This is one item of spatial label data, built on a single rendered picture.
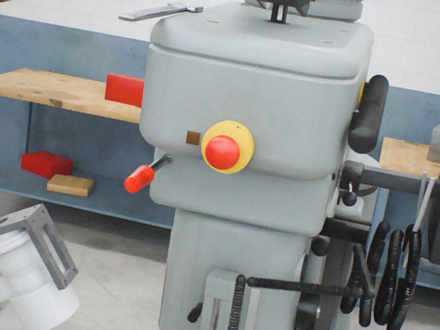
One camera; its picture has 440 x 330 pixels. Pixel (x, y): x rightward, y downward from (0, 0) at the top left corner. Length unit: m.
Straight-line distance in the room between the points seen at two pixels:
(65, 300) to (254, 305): 0.36
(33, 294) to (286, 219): 0.37
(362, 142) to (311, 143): 0.06
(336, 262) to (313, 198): 0.56
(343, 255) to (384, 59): 3.83
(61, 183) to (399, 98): 2.24
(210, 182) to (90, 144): 4.83
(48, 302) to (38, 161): 4.79
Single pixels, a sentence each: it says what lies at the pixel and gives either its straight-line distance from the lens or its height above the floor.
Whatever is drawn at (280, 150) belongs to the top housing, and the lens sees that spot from 0.96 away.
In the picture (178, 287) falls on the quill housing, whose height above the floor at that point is 1.50.
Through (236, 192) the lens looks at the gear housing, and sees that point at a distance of 1.09.
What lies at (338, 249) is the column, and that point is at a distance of 1.61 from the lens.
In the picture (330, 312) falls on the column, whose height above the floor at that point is 1.31.
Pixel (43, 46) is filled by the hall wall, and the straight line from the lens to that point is 5.92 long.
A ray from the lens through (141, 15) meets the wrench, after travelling 0.94.
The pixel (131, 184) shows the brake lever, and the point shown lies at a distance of 0.97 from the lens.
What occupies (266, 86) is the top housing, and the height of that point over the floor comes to 1.84.
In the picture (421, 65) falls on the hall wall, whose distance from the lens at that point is 5.39.
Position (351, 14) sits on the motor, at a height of 1.90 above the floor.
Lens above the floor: 2.00
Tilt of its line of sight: 16 degrees down
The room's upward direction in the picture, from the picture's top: 9 degrees clockwise
